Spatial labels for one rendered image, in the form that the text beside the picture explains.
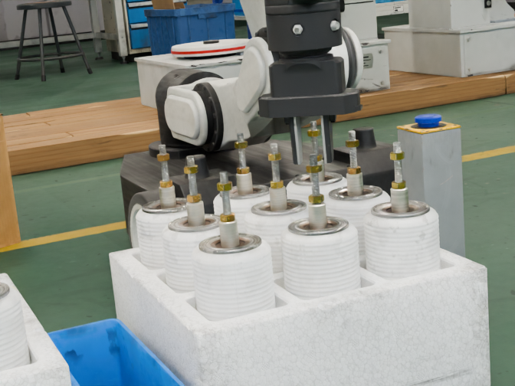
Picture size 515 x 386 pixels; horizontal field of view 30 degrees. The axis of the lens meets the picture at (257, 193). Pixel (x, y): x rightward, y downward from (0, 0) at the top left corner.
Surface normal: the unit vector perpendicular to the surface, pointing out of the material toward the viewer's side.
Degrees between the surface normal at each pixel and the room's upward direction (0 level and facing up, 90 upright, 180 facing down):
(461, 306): 90
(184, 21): 92
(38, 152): 90
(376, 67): 90
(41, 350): 0
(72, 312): 0
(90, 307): 0
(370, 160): 45
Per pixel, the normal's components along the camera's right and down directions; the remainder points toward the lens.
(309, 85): -0.21, 0.24
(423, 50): -0.90, 0.17
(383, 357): 0.40, 0.18
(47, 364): -0.08, -0.97
